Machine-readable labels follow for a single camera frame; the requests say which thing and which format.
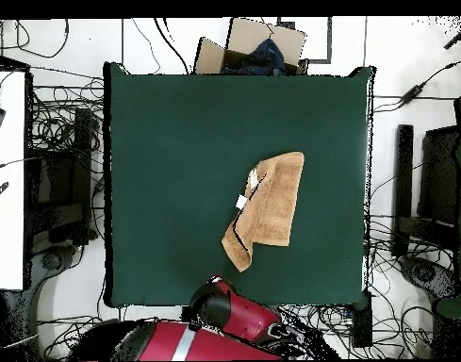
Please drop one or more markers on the dark blue garment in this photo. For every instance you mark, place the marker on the dark blue garment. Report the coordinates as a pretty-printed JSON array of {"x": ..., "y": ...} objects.
[{"x": 266, "y": 56}]

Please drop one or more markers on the open cardboard box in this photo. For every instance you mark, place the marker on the open cardboard box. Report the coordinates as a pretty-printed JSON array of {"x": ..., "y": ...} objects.
[{"x": 252, "y": 34}]

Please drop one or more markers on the dark green table cloth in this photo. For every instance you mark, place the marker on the dark green table cloth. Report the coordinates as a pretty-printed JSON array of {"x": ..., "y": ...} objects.
[{"x": 177, "y": 151}]

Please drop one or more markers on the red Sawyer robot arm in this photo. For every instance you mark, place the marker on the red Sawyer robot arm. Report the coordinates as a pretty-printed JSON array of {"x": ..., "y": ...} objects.
[{"x": 245, "y": 316}]

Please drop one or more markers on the black floor equipment lump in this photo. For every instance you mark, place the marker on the black floor equipment lump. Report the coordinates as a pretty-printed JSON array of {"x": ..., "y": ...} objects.
[
  {"x": 426, "y": 273},
  {"x": 52, "y": 260}
]

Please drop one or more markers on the black metal stand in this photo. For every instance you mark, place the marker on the black metal stand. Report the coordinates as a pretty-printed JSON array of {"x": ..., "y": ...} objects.
[
  {"x": 81, "y": 169},
  {"x": 403, "y": 169}
]

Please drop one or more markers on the black power adapter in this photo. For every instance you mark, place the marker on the black power adapter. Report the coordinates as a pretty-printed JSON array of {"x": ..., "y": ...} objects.
[{"x": 411, "y": 94}]

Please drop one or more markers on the small black box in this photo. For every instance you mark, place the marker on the small black box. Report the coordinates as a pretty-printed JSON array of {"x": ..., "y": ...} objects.
[{"x": 362, "y": 324}]

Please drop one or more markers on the tan terry towel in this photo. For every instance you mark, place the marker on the tan terry towel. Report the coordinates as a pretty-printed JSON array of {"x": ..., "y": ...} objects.
[{"x": 275, "y": 203}]

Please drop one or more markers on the white desk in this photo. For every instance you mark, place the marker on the white desk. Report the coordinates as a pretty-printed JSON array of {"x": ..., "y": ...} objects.
[{"x": 7, "y": 226}]

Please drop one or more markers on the black rod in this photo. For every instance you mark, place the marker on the black rod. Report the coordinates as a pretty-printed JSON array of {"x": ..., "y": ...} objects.
[{"x": 458, "y": 37}]

